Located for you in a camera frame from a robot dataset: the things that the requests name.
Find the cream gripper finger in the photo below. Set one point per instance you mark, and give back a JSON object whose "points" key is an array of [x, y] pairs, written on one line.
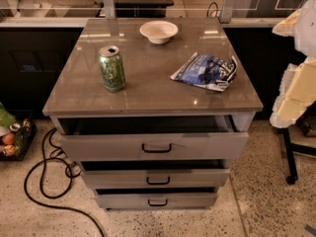
{"points": [[297, 91], [286, 27]]}

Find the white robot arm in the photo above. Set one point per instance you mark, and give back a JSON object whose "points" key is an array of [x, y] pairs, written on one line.
{"points": [[305, 30]]}

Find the grey top drawer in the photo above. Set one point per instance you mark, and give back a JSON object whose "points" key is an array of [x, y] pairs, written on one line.
{"points": [[155, 138]]}

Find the grey drawer cabinet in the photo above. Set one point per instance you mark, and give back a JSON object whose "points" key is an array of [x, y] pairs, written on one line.
{"points": [[80, 93]]}

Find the black stand with wheel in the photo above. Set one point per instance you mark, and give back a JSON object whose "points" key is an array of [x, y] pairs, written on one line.
{"points": [[290, 148]]}

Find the blue chip bag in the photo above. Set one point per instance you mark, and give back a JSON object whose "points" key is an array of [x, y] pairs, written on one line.
{"points": [[208, 72]]}

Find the white bowl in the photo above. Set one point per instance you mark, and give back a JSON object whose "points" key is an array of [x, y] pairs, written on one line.
{"points": [[158, 32]]}

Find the green soda can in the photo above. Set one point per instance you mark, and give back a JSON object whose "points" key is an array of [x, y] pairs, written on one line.
{"points": [[111, 68]]}

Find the orange fruit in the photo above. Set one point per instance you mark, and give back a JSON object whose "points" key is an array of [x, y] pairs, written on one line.
{"points": [[8, 139]]}

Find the green bag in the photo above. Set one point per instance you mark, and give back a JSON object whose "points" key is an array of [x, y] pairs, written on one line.
{"points": [[6, 119]]}

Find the black wire fruit basket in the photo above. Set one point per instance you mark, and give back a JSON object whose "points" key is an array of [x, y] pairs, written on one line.
{"points": [[24, 133]]}

